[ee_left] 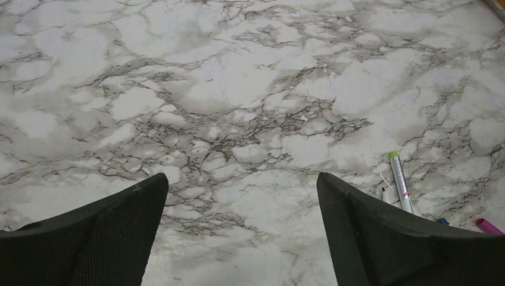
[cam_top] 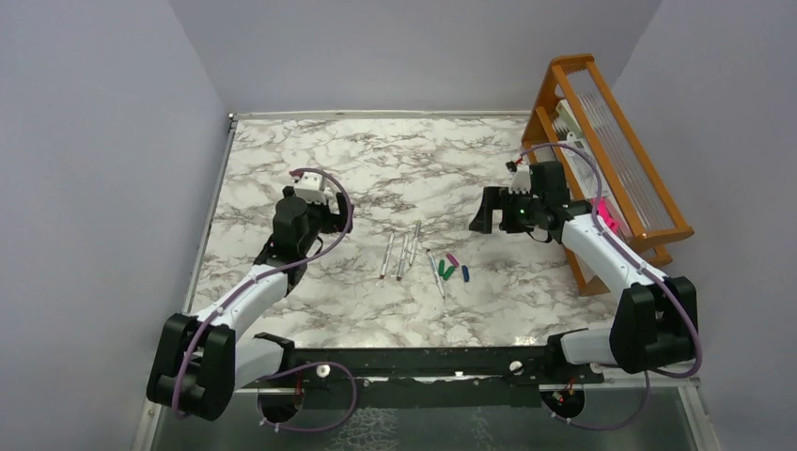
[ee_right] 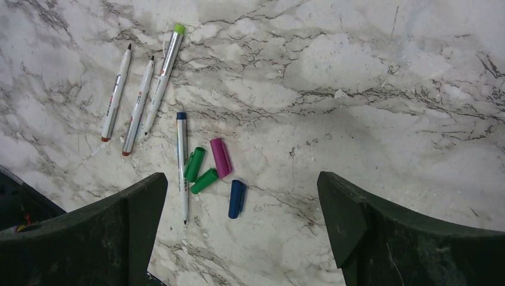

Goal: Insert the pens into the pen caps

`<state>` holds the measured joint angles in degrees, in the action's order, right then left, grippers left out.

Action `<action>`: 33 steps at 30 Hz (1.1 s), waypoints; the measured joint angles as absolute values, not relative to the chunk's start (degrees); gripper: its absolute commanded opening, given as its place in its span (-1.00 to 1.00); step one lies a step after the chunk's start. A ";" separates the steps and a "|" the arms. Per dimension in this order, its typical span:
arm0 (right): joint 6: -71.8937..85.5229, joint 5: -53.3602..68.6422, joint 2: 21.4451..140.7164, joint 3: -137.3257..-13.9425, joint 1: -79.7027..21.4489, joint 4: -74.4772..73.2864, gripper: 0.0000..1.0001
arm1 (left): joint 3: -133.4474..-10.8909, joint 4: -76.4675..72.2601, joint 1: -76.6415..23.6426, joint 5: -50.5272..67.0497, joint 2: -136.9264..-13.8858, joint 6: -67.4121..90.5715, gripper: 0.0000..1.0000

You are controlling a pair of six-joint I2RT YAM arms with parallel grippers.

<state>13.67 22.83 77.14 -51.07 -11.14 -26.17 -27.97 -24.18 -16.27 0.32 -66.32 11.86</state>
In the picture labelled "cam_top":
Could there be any orange wooden rack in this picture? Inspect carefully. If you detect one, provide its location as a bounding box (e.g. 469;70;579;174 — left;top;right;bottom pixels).
521;54;694;268

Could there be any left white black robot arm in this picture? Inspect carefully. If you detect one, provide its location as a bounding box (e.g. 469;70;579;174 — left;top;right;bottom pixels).
146;188;353;421

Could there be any silver pen green tip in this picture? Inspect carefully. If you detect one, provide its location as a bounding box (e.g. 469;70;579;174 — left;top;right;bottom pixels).
426;249;446;299

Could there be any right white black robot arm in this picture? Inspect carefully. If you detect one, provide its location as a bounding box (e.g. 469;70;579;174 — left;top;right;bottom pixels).
469;162;701;373

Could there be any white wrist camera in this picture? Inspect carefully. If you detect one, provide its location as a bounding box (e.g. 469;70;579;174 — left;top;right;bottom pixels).
293;172;328;205
508;165;531;194

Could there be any white package in rack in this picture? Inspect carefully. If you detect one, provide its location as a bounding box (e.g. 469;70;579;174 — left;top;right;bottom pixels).
553;100;612;199

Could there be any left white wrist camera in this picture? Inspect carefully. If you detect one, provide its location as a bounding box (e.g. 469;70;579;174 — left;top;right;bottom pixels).
293;172;328;205

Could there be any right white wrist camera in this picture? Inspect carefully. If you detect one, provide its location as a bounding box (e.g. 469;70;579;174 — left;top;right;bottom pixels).
508;165;531;194

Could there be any pink pen cap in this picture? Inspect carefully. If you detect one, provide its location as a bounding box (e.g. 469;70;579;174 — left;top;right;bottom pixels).
445;253;460;268

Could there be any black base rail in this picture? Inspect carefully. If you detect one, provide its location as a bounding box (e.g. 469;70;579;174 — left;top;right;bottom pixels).
248;346;604;410

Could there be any silver pen red tip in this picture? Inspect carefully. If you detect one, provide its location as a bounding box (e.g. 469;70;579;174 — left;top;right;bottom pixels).
396;233;411;281

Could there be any pink item in rack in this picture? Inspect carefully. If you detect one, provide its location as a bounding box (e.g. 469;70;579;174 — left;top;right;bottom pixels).
593;196;627;239

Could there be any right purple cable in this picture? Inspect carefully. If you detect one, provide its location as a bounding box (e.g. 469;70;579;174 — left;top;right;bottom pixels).
519;143;705;380

